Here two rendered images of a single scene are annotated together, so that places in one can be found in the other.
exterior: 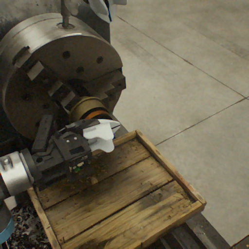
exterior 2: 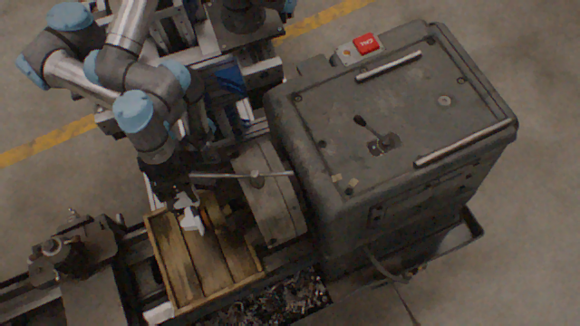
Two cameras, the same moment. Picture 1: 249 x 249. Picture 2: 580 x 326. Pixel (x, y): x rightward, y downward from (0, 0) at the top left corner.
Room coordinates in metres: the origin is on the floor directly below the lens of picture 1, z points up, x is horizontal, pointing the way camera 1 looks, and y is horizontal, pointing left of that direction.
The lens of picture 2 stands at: (0.89, -0.36, 2.44)
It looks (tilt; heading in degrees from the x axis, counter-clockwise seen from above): 64 degrees down; 108
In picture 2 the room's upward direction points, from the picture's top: 11 degrees counter-clockwise
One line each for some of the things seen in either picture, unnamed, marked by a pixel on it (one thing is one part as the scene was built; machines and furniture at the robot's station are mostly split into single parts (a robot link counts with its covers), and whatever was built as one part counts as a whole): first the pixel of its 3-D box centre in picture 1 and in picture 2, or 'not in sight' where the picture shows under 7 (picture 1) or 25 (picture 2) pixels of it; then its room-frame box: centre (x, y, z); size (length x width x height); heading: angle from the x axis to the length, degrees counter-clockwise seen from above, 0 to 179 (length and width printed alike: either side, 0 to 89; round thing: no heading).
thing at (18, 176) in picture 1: (16, 171); not in sight; (0.34, 0.20, 1.09); 0.08 x 0.05 x 0.08; 31
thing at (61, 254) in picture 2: not in sight; (54, 248); (0.08, -0.09, 1.13); 0.08 x 0.08 x 0.03
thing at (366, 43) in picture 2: not in sight; (366, 44); (0.89, 0.59, 1.26); 0.06 x 0.06 x 0.02; 32
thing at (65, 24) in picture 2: not in sight; (74, 28); (0.03, 0.52, 1.33); 0.13 x 0.12 x 0.14; 67
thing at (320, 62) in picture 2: not in sight; (314, 71); (0.75, 0.49, 1.24); 0.09 x 0.08 x 0.03; 32
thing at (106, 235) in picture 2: not in sight; (86, 256); (0.10, -0.07, 0.99); 0.20 x 0.10 x 0.05; 32
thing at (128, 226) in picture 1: (112, 193); (202, 244); (0.42, 0.03, 0.89); 0.36 x 0.30 x 0.04; 122
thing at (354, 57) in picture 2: not in sight; (359, 53); (0.87, 0.57, 1.23); 0.13 x 0.08 x 0.05; 32
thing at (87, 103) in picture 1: (90, 117); (217, 214); (0.50, 0.08, 1.08); 0.09 x 0.09 x 0.09; 32
